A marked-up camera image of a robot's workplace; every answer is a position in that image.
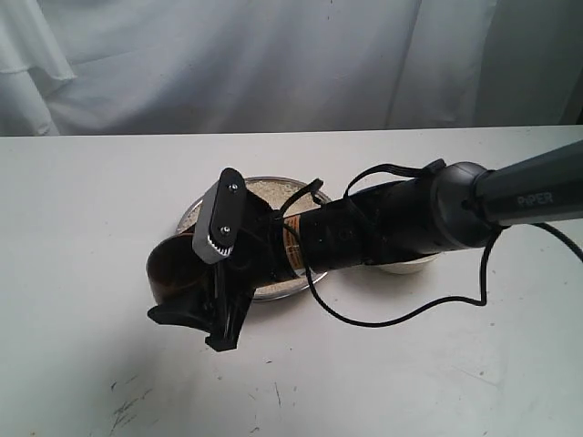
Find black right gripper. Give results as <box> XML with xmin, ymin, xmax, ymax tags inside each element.
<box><xmin>147</xmin><ymin>168</ymin><xmax>374</xmax><ymax>351</ymax></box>

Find brown wooden cup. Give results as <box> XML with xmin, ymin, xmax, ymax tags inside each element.
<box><xmin>146</xmin><ymin>232</ymin><xmax>211</xmax><ymax>304</ymax></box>

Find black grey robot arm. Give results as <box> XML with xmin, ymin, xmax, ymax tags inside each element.
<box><xmin>146</xmin><ymin>142</ymin><xmax>582</xmax><ymax>351</ymax></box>

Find round metal rice tray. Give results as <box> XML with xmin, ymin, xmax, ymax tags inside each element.
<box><xmin>176</xmin><ymin>176</ymin><xmax>333</xmax><ymax>302</ymax></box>

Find white bowl of rice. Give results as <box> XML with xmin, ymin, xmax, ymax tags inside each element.
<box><xmin>377</xmin><ymin>254</ymin><xmax>439</xmax><ymax>275</ymax></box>

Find white backdrop curtain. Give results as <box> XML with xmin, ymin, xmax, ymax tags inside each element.
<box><xmin>1</xmin><ymin>1</ymin><xmax>582</xmax><ymax>136</ymax></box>

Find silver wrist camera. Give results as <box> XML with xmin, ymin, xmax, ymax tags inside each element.
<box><xmin>192</xmin><ymin>185</ymin><xmax>233</xmax><ymax>265</ymax></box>

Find black camera cable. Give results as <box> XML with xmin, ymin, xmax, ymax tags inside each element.
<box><xmin>272</xmin><ymin>158</ymin><xmax>583</xmax><ymax>328</ymax></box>

